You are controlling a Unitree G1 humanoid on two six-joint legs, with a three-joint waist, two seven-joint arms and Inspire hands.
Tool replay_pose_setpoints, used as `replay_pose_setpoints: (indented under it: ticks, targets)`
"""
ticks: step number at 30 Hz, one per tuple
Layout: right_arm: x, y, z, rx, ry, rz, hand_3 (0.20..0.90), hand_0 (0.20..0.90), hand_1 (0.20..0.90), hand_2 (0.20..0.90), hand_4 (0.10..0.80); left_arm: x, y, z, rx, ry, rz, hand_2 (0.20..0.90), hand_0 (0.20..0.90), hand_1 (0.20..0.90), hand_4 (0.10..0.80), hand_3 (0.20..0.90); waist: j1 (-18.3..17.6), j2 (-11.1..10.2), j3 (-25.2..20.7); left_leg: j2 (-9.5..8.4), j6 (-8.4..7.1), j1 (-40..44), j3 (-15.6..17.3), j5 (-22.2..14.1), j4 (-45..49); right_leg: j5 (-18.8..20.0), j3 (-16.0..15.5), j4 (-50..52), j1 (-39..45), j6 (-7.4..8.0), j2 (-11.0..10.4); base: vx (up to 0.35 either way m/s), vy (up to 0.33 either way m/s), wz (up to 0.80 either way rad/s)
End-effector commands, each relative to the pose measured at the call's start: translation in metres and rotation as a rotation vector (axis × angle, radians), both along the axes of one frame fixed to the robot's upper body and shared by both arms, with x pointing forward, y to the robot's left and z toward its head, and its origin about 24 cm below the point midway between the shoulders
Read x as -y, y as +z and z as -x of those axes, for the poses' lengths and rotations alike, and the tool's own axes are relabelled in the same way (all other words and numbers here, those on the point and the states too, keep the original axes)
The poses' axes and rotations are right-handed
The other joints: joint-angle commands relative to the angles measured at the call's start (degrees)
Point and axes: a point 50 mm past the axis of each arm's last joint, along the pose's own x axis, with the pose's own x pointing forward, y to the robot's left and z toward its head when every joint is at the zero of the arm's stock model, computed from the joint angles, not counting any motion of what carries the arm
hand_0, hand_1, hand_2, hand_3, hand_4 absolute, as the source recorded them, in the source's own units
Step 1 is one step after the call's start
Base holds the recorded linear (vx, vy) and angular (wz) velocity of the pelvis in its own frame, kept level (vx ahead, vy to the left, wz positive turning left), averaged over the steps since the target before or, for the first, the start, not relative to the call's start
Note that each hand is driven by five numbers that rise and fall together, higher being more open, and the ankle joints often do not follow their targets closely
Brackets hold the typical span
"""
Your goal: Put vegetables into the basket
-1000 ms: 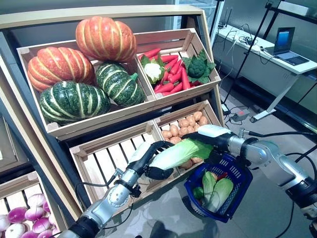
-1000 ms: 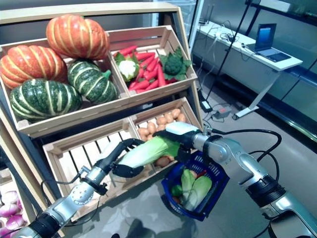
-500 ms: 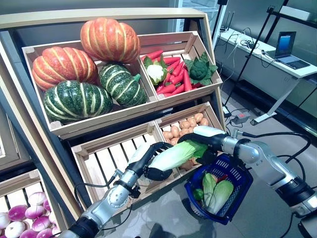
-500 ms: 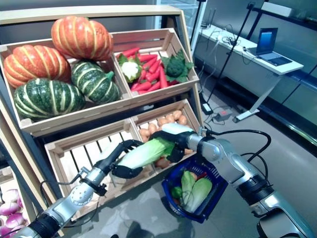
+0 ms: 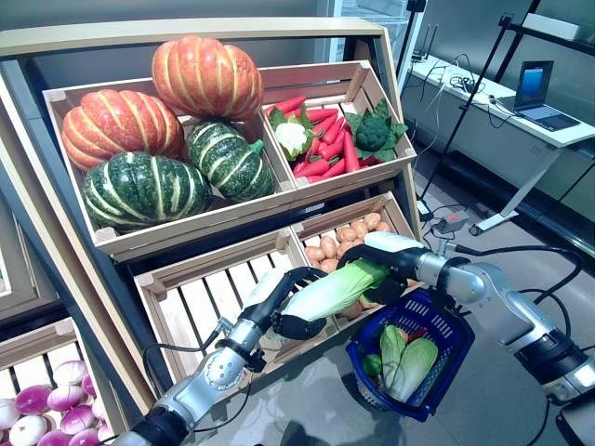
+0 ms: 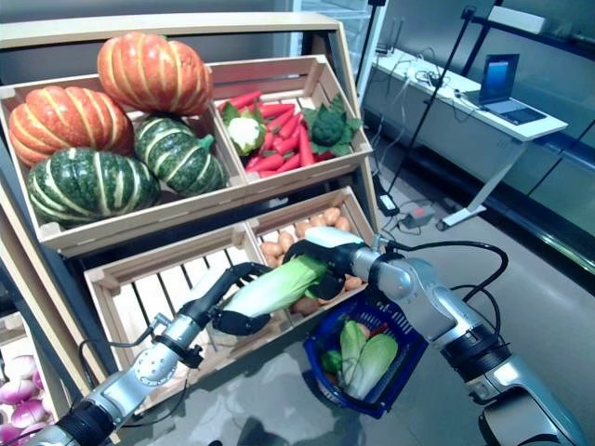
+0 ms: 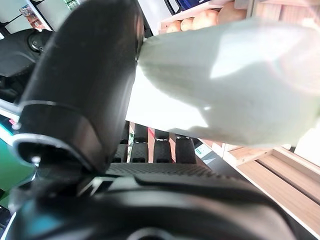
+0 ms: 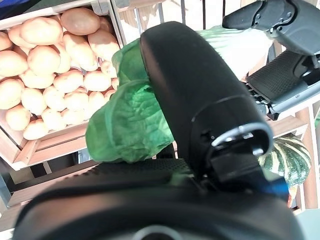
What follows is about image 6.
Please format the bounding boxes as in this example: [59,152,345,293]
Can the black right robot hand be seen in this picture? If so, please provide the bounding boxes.
[282,226,368,302]

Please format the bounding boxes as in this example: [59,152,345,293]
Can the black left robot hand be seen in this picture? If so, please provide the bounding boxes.
[183,261,273,336]

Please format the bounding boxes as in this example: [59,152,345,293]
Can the blue plastic shopping basket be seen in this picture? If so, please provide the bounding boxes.
[302,291,430,420]

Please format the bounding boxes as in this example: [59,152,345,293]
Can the wooden turnip crate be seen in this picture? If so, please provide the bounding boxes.
[0,310,71,446]

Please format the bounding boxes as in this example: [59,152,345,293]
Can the black power adapter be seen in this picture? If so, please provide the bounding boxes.
[377,192,401,218]

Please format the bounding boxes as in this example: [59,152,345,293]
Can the open grey laptop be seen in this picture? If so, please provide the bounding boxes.
[476,53,549,125]

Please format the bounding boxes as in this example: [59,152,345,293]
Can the green broccoli with leaves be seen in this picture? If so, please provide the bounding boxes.
[301,94,364,158]

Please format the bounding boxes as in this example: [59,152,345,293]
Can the white cauliflower green leaves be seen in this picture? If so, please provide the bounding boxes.
[219,101,269,158]

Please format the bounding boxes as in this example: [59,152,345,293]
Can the green striped pumpkin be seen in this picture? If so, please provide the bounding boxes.
[133,114,228,196]
[25,147,162,229]

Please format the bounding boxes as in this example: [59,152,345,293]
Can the white rectangular box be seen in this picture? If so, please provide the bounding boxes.
[487,5,546,34]

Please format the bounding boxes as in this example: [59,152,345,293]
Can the wooden pumpkin crate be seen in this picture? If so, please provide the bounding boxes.
[0,73,247,259]

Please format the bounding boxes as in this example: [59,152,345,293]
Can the black metal shelf frame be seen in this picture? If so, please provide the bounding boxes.
[462,7,595,52]

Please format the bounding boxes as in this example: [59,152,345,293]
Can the green white napa cabbage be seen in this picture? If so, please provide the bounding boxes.
[346,333,400,400]
[338,320,369,387]
[221,253,329,321]

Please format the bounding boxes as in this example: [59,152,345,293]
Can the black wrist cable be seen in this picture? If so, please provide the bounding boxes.
[76,324,162,377]
[371,234,510,354]

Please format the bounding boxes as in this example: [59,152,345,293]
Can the wooden potato crate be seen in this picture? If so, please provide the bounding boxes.
[244,185,380,331]

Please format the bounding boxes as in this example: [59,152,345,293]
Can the white standing desk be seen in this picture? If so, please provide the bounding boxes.
[371,48,569,230]

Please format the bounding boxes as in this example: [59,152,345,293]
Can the grey emergency stop box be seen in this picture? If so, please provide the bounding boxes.
[399,203,436,230]

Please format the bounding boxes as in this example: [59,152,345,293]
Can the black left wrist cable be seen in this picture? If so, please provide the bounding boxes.
[76,324,162,377]

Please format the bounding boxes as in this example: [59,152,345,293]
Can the wooden carrot crate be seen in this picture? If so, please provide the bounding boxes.
[204,54,374,196]

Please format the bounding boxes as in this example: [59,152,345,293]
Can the orange striped pumpkin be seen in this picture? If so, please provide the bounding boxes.
[7,85,136,168]
[96,31,214,117]

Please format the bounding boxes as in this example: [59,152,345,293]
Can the wooden cabbage crate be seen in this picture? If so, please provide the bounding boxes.
[83,223,298,391]

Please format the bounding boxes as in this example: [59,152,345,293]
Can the black tripod stand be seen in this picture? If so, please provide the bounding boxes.
[384,5,480,196]

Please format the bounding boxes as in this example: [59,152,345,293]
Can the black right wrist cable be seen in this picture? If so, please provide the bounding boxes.
[371,234,510,354]

